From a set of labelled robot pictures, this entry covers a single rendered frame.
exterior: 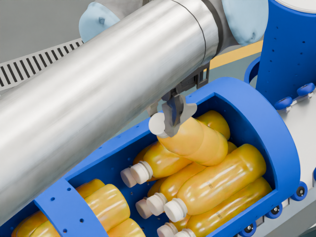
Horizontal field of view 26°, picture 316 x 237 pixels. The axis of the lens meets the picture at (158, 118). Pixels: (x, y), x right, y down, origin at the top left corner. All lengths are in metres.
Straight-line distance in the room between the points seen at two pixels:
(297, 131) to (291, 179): 0.35
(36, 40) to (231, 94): 2.02
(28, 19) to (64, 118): 2.81
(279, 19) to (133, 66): 1.27
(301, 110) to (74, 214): 0.76
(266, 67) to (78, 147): 1.47
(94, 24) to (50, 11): 2.57
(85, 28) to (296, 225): 0.89
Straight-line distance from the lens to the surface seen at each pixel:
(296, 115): 1.71
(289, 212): 1.54
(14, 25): 3.34
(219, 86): 1.35
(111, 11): 0.81
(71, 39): 3.23
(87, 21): 0.83
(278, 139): 1.30
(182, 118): 1.12
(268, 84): 2.04
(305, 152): 1.64
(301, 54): 1.92
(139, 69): 0.62
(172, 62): 0.65
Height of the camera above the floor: 2.21
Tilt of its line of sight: 50 degrees down
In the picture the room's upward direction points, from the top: straight up
